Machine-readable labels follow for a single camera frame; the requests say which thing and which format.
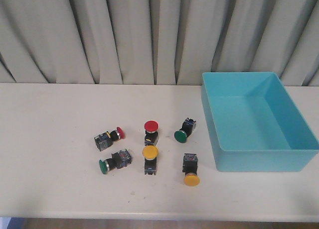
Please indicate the red push button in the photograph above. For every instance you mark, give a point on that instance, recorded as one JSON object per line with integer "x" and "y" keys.
{"x": 107, "y": 139}
{"x": 151, "y": 133}

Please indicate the yellow push button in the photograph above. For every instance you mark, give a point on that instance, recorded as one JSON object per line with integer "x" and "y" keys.
{"x": 150, "y": 154}
{"x": 189, "y": 168}

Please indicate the light blue plastic box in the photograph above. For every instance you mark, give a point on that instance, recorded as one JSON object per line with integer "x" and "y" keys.
{"x": 254, "y": 125}

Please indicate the green push button right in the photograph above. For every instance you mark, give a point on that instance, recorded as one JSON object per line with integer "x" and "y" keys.
{"x": 185, "y": 131}

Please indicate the green push button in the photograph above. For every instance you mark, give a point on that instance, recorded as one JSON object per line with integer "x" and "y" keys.
{"x": 185, "y": 131}
{"x": 118, "y": 160}

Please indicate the green push button left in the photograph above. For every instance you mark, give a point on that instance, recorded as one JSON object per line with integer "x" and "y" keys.
{"x": 118, "y": 160}

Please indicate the red push button lying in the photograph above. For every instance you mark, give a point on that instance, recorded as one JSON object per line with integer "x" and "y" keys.
{"x": 107, "y": 139}

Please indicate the grey pleated curtain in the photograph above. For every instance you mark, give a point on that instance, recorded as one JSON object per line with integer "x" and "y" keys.
{"x": 157, "y": 42}

